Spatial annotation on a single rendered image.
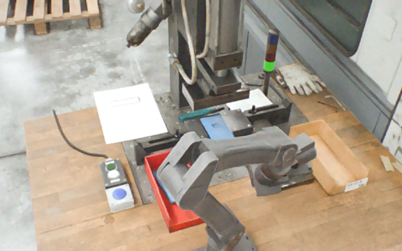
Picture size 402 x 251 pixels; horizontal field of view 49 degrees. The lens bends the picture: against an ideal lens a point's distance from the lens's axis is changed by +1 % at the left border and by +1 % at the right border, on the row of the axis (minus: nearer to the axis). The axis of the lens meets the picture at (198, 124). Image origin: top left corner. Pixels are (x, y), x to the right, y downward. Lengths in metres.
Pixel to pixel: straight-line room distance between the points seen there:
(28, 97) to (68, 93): 0.27
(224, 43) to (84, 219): 0.62
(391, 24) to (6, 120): 2.41
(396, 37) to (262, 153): 0.82
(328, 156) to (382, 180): 0.17
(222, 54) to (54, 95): 2.22
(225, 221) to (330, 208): 0.42
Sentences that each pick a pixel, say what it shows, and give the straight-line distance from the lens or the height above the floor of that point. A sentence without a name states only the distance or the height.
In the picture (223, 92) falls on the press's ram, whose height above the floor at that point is 1.16.
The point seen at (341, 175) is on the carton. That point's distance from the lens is 1.45.
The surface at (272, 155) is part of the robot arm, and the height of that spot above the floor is 1.25.
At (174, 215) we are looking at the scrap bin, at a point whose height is 0.90.
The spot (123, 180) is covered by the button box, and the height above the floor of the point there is 0.93.
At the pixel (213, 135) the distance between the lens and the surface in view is 1.37.
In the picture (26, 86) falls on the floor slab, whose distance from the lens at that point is 3.44.
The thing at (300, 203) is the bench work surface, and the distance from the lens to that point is 1.34.
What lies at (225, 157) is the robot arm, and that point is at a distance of 0.86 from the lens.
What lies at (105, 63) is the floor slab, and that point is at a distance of 3.56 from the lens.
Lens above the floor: 1.92
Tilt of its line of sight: 41 degrees down
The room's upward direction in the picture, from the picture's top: 1 degrees clockwise
